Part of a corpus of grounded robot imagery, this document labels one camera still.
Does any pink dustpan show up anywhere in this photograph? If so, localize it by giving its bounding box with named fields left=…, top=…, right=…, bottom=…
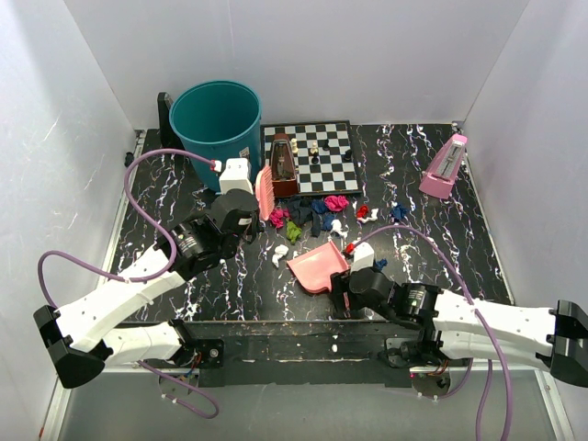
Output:
left=287, top=242, right=350, bottom=294

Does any pink hand brush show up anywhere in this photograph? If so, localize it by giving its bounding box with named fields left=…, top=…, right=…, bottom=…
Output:
left=254, top=165, right=275, bottom=221

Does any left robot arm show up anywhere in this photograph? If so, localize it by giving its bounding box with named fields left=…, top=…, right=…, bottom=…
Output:
left=33, top=189, right=259, bottom=389

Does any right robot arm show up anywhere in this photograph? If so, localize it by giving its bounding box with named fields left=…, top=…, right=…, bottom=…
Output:
left=330, top=267, right=587, bottom=388

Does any magenta paper scrap left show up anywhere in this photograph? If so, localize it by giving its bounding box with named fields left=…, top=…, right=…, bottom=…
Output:
left=268, top=208, right=289, bottom=229

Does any green paper scrap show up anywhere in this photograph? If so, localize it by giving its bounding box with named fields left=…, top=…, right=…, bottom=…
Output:
left=286, top=220, right=302, bottom=244

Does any blue paper scrap lower centre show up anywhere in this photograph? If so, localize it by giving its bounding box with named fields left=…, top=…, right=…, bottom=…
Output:
left=322, top=213, right=335, bottom=232

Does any small white paper scrap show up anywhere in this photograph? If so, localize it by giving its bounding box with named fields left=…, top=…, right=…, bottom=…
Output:
left=330, top=219, right=348, bottom=239

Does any brown wooden metronome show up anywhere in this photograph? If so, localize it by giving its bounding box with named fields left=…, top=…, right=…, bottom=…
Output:
left=269, top=133, right=299, bottom=198

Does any red paper scrap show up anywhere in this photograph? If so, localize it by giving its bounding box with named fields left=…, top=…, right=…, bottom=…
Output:
left=356, top=205, right=370, bottom=219

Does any blue paper scrap far right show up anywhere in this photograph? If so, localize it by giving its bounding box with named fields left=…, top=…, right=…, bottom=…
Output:
left=390, top=203, right=409, bottom=222

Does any teal plastic bucket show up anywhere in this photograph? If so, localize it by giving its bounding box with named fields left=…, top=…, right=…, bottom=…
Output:
left=169, top=80, right=264, bottom=182

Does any black and white chessboard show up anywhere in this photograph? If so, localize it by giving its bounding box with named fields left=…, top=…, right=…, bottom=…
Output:
left=261, top=120, right=362, bottom=198

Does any black metronome behind bucket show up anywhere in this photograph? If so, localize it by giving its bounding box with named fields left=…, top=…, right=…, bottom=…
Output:
left=157, top=92, right=184, bottom=150

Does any black chess piece right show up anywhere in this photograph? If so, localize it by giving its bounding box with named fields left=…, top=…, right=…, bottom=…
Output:
left=343, top=149, right=353, bottom=162

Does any pink metronome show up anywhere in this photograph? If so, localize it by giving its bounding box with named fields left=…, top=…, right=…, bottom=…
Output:
left=419, top=133, right=468, bottom=199

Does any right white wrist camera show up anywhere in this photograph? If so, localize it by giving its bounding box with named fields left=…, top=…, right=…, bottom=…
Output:
left=345, top=243, right=375, bottom=273

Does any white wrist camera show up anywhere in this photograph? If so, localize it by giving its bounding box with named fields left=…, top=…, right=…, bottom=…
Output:
left=345, top=243, right=375, bottom=273
left=211, top=157, right=254, bottom=196

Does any blue paper scrap by dustpan handle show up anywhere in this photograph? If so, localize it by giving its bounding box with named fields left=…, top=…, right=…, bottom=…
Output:
left=374, top=258, right=388, bottom=271

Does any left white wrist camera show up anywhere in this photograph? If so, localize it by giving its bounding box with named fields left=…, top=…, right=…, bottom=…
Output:
left=211, top=157, right=254, bottom=196

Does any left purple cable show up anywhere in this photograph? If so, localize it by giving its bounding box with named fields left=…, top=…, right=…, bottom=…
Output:
left=36, top=149, right=221, bottom=419

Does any purple cable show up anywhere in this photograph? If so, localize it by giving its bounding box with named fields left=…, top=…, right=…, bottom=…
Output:
left=357, top=223, right=514, bottom=441
left=36, top=149, right=221, bottom=419

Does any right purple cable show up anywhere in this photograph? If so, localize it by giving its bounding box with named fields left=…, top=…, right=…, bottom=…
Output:
left=357, top=223, right=514, bottom=441

